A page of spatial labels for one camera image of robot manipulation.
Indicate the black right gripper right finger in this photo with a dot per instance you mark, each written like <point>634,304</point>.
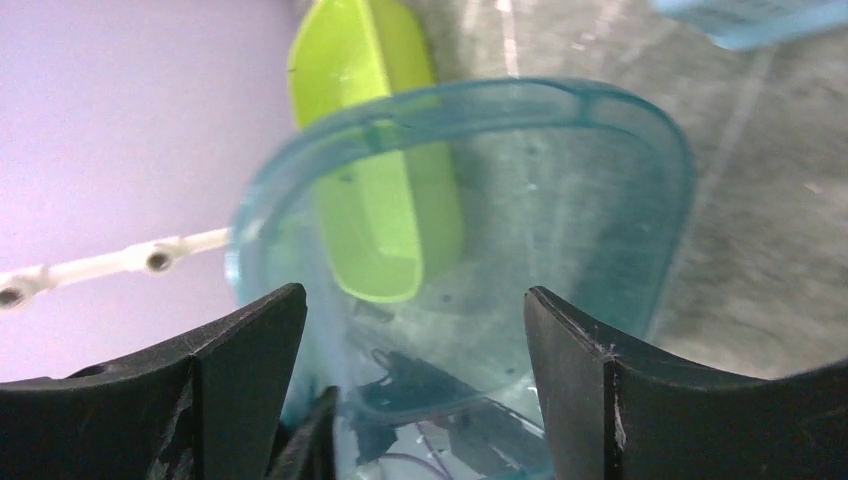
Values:
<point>616,407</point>

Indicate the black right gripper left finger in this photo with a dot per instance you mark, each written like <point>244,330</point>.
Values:
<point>202,405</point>

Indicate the light blue perforated basket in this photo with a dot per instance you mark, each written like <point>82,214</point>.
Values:
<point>750,24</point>

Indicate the dark green basket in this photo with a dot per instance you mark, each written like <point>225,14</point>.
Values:
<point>418,222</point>

